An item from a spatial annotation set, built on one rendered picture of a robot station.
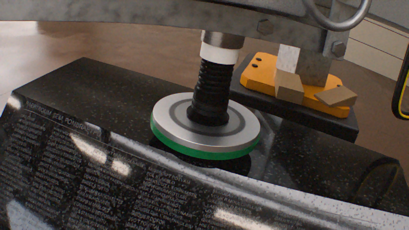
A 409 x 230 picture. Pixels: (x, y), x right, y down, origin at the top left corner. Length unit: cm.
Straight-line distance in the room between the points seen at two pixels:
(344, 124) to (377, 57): 549
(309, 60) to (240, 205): 90
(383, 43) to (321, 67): 532
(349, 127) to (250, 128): 70
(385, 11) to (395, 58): 614
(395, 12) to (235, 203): 51
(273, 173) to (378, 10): 40
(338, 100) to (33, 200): 114
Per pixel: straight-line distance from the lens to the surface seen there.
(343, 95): 136
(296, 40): 58
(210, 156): 57
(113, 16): 50
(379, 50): 670
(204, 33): 57
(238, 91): 124
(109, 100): 80
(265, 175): 62
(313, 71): 141
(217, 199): 60
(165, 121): 61
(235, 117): 67
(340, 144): 84
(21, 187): 78
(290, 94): 116
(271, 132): 77
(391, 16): 67
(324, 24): 48
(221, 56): 57
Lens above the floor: 120
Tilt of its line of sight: 27 degrees down
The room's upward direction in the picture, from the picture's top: 11 degrees clockwise
